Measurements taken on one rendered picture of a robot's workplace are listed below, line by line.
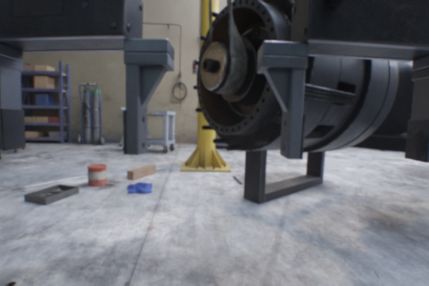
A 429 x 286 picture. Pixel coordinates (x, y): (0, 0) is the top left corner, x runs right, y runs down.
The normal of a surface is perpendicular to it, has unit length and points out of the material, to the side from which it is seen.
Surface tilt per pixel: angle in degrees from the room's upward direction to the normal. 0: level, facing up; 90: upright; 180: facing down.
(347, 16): 90
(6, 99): 90
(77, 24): 90
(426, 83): 90
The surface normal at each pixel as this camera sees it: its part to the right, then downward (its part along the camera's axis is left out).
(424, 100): -1.00, -0.03
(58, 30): -0.01, 0.10
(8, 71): 1.00, 0.03
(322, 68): 0.54, 0.20
